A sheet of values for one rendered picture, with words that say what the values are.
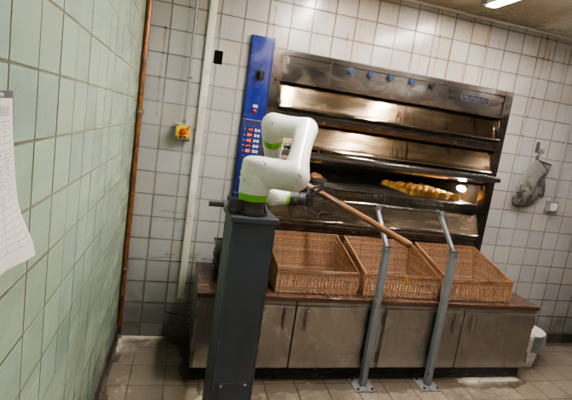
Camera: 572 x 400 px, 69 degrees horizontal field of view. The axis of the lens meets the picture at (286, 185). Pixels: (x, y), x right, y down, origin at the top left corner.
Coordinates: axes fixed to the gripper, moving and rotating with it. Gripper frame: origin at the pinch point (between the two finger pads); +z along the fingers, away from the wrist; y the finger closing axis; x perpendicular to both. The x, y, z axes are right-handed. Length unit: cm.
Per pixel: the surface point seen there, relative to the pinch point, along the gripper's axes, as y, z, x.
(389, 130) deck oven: -47, 60, -57
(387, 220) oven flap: 20, 71, -56
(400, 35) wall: -115, 55, -57
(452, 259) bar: 29, 88, 4
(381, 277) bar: 44, 41, 3
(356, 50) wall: -99, 24, -58
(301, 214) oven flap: 22, 2, -57
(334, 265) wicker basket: 55, 31, -48
